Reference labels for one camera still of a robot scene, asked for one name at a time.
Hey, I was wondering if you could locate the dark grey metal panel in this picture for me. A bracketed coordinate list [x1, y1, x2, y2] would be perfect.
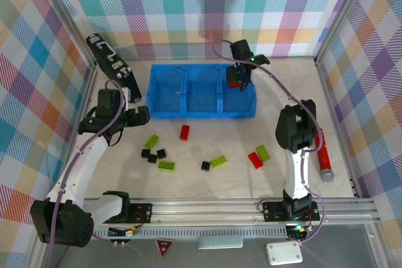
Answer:
[40, 222, 381, 268]

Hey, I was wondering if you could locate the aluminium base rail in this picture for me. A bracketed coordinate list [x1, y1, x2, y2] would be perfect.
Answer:
[83, 197, 378, 228]

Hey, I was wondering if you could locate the red and black triangle sticker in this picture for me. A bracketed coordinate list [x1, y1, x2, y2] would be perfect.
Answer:
[155, 239, 174, 258]

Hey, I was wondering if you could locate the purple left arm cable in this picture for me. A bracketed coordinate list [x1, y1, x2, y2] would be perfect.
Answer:
[43, 80, 133, 268]

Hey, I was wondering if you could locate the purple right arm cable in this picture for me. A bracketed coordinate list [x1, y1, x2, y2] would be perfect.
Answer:
[212, 39, 327, 245]

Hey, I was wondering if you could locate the grey slotted cable duct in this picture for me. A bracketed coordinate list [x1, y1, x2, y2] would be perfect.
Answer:
[94, 228, 290, 239]

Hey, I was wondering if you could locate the white plastic box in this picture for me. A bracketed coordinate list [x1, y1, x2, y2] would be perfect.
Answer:
[265, 241, 305, 266]

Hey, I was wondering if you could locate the aluminium corner post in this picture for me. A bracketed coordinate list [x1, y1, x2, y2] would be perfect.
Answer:
[37, 0, 98, 71]
[313, 0, 376, 63]

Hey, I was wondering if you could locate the upturned lime green lego brick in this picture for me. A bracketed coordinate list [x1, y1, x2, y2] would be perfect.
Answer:
[158, 161, 177, 173]

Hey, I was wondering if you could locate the blue three-compartment plastic bin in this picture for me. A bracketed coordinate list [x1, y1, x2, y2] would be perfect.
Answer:
[147, 63, 258, 121]

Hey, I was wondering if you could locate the aluminium side rail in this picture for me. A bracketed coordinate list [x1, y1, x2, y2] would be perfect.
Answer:
[313, 57, 365, 200]
[70, 66, 99, 143]

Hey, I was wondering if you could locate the red glitter tube silver cap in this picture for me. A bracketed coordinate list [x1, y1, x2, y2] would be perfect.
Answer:
[315, 128, 336, 184]

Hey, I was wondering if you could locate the black case with white handle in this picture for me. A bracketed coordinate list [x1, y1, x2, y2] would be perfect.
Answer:
[86, 33, 143, 104]

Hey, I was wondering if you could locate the small yellow wire connector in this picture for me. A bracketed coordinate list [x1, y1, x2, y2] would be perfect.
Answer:
[108, 225, 141, 238]

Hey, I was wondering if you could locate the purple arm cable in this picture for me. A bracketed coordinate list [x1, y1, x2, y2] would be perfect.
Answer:
[43, 80, 133, 268]
[212, 39, 327, 245]

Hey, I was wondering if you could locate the small circuit board green light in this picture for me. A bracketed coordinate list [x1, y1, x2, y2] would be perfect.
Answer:
[286, 223, 308, 240]

